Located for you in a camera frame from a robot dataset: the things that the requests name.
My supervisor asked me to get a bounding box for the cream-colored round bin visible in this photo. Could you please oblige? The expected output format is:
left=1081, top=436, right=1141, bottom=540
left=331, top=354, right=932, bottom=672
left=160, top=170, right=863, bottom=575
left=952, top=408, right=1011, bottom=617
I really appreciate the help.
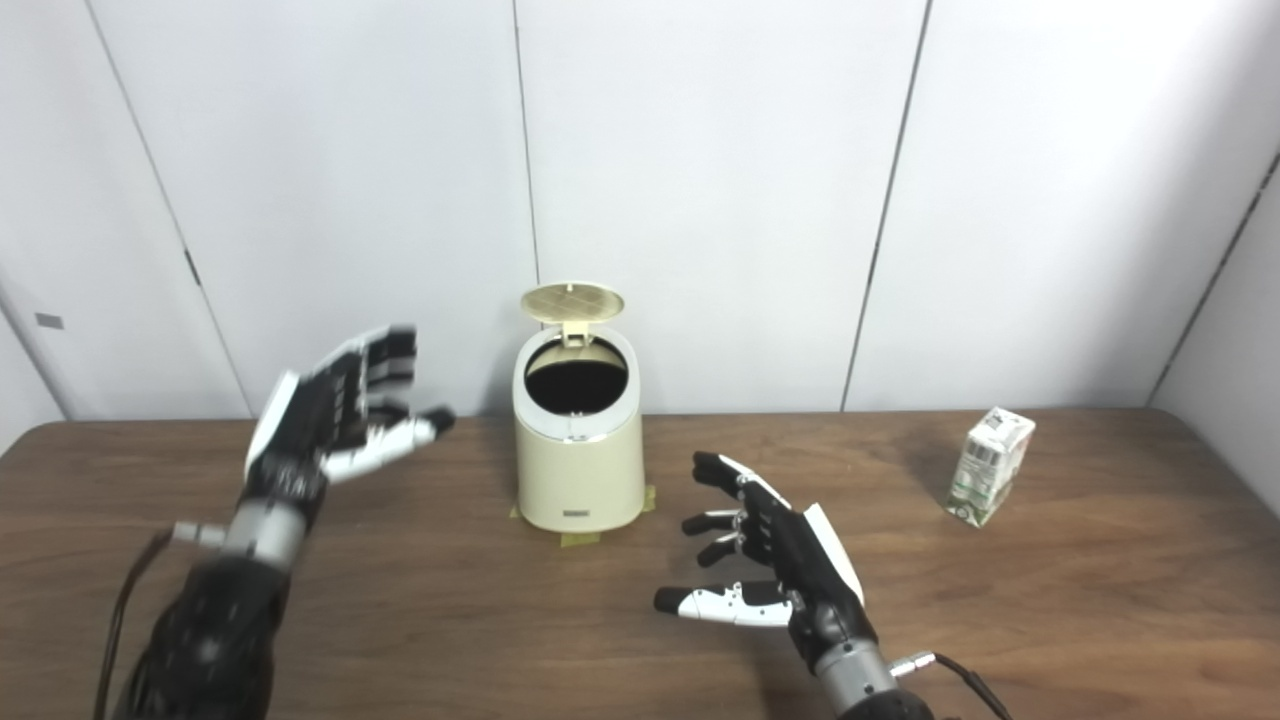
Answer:
left=512, top=325, right=647, bottom=534

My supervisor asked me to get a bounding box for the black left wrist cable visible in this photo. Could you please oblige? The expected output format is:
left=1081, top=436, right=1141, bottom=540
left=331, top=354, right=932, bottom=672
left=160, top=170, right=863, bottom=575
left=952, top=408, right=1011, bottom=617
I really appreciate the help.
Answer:
left=93, top=528, right=176, bottom=720

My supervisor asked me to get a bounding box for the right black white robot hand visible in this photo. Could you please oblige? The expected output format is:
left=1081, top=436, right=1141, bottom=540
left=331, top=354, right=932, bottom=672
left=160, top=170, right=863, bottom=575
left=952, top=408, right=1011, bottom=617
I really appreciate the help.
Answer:
left=654, top=451, right=871, bottom=666

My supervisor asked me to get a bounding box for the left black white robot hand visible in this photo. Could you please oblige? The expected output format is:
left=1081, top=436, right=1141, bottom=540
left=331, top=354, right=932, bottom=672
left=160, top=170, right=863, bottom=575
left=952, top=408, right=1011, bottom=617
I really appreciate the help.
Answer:
left=243, top=325, right=457, bottom=511

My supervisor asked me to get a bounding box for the cream round bin lid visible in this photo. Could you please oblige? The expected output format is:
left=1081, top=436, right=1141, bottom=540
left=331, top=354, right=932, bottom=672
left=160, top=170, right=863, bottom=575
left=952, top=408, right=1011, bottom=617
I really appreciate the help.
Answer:
left=520, top=282, right=626, bottom=349

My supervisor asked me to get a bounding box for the white green milk carton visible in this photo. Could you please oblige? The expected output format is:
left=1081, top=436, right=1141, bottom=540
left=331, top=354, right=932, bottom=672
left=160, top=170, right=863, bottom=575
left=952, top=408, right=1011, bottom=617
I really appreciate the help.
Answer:
left=946, top=407, right=1037, bottom=528

